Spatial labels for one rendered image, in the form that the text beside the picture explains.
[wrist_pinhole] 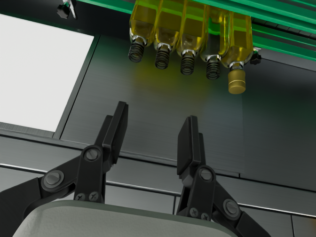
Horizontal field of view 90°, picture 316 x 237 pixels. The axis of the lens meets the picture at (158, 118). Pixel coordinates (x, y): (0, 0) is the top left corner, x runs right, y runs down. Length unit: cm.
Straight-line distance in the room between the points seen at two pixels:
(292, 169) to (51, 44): 79
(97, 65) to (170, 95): 23
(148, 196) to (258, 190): 28
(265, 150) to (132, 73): 46
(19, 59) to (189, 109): 48
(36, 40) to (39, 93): 17
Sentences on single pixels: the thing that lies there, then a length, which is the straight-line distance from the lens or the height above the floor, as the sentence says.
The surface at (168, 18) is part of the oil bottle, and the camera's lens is 42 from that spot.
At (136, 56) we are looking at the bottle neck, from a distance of 38.
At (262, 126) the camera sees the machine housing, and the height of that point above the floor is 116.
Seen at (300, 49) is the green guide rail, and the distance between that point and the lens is 67.
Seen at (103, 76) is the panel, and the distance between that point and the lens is 48.
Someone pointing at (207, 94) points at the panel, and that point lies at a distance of 50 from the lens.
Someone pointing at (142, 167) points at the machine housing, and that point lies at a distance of 41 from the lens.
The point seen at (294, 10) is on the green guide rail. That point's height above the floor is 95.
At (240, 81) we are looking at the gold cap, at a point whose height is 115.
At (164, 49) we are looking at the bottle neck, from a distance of 37.
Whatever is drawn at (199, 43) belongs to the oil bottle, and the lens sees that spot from 39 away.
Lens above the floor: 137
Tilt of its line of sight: 21 degrees down
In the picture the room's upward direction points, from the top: 170 degrees counter-clockwise
